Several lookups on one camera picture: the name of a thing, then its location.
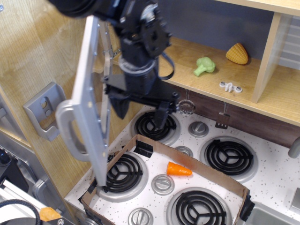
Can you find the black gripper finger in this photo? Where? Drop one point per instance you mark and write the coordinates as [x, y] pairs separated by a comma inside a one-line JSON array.
[[120, 105], [161, 114]]

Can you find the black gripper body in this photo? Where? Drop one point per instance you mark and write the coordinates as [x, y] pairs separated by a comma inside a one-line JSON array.
[[142, 86]]

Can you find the silver toy microwave door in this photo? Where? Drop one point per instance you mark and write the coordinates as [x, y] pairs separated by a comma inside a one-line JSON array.
[[83, 122]]

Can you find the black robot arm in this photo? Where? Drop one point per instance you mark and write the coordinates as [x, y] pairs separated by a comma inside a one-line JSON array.
[[143, 39]]

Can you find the hanging silver strainer spoon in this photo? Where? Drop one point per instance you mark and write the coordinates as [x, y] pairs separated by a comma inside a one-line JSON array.
[[186, 106]]

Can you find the back left stove burner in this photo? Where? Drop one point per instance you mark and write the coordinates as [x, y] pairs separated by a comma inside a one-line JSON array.
[[143, 124]]

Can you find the stove burner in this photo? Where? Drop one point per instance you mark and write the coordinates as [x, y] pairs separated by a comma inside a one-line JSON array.
[[230, 156], [125, 180], [197, 206], [143, 124]]

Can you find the silver knob back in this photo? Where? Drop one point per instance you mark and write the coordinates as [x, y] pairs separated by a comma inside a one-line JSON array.
[[198, 129]]

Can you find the silver knob small middle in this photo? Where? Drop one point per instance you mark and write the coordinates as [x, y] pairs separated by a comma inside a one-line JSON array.
[[185, 150]]

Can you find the green toy broccoli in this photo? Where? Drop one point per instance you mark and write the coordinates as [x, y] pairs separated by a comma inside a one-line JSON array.
[[204, 64]]

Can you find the hanging silver spatula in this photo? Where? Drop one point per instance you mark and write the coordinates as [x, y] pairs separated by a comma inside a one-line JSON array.
[[223, 118]]

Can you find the orange toy carrot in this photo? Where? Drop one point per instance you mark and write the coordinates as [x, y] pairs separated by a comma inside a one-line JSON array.
[[177, 170]]

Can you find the white door latch clip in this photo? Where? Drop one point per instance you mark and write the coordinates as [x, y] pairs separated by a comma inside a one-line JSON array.
[[229, 87]]

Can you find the front left stove burner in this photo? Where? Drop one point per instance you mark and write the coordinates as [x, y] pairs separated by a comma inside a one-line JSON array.
[[125, 180]]

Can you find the silver knob centre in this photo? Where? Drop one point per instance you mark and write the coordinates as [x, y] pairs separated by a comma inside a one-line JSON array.
[[162, 184]]

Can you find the back right stove burner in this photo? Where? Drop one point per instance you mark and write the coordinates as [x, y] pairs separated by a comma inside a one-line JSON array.
[[230, 156]]

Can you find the yellow toy corn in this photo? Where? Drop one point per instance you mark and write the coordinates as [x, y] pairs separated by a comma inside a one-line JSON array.
[[237, 54]]

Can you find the front right stove burner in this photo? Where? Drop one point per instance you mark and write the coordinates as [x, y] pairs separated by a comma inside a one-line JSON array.
[[197, 206]]

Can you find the silver knob front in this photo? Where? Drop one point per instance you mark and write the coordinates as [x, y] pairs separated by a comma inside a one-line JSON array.
[[140, 216]]

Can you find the brown cardboard barrier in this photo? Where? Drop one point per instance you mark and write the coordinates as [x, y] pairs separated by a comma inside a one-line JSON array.
[[156, 157]]

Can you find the orange toy at bottom left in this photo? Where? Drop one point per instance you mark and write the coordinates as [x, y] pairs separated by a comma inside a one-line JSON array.
[[48, 214]]

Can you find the grey faucet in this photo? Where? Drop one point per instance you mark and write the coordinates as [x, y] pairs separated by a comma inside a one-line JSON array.
[[294, 150]]

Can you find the silver sink basin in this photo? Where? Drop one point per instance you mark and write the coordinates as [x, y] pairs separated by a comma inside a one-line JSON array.
[[264, 215]]

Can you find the grey wall phone holder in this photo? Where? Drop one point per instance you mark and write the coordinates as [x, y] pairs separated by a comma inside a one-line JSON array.
[[42, 106]]

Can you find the grey oven door handle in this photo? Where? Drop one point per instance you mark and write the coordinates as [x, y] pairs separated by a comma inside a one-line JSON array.
[[44, 191]]

